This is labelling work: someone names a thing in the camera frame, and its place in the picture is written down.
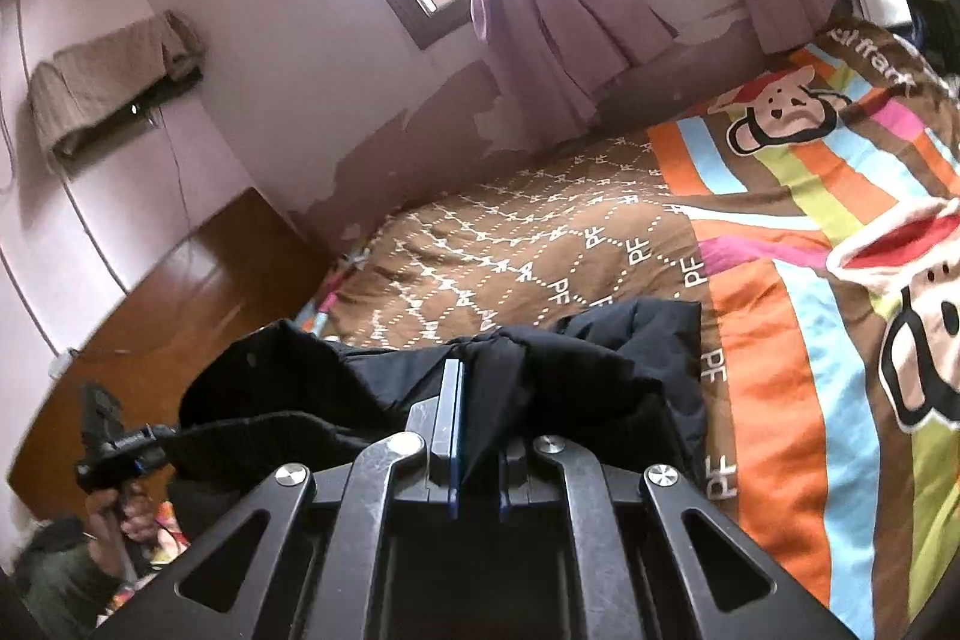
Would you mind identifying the dark navy padded jacket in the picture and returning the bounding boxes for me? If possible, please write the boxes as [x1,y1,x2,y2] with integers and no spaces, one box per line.
[166,297,708,540]

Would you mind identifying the green sleeved left forearm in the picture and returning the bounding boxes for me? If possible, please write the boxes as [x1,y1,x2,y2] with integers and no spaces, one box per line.
[11,516,124,638]

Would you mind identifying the person's left hand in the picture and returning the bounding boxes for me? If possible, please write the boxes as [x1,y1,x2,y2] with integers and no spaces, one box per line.
[85,482,158,583]

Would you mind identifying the brown wooden headboard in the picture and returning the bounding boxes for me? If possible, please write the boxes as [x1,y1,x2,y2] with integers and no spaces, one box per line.
[8,188,332,520]

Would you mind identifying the colourful monkey print duvet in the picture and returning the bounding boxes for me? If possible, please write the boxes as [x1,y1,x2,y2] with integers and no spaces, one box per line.
[265,19,958,638]

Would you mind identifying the pink knotted curtain left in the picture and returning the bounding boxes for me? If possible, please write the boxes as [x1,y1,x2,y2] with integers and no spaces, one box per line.
[470,0,674,148]

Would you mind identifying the dark cluttered bedside items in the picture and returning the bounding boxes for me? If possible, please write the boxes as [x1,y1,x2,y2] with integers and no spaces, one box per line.
[908,0,958,80]

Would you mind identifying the black cable on headboard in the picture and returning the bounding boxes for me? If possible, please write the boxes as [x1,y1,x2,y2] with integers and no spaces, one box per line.
[0,0,197,372]

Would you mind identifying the wall unit with brown cover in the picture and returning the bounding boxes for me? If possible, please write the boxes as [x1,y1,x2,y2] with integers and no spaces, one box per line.
[28,11,206,158]

